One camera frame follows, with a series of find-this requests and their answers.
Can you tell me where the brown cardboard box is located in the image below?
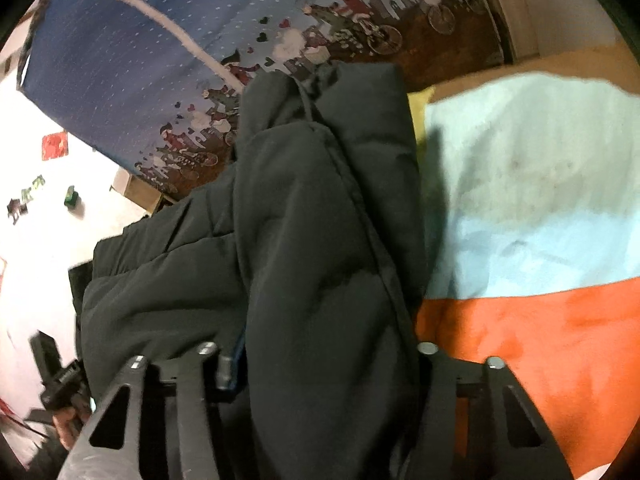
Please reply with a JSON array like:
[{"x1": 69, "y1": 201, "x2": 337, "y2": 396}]
[{"x1": 110, "y1": 170, "x2": 173, "y2": 218}]

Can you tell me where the red wall sticker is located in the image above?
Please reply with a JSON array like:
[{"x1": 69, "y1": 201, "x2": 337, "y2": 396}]
[{"x1": 42, "y1": 131, "x2": 69, "y2": 162}]

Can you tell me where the striped blue orange blanket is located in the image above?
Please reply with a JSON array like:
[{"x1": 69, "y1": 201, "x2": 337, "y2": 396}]
[{"x1": 407, "y1": 42, "x2": 640, "y2": 478}]

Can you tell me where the person's left hand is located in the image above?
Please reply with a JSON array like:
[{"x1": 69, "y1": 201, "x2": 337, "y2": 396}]
[{"x1": 52, "y1": 406, "x2": 94, "y2": 460}]

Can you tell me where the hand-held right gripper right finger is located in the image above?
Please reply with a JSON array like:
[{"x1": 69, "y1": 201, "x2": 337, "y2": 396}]
[{"x1": 400, "y1": 342, "x2": 573, "y2": 480}]

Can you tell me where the printed blue wall cloth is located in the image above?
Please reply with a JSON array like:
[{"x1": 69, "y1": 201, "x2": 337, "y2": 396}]
[{"x1": 17, "y1": 0, "x2": 506, "y2": 201}]

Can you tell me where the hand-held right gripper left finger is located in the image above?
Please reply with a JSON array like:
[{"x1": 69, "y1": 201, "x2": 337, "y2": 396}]
[{"x1": 57, "y1": 342, "x2": 242, "y2": 480}]

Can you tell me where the black puffer jacket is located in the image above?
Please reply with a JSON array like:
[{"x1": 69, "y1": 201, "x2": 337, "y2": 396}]
[{"x1": 67, "y1": 60, "x2": 436, "y2": 480}]

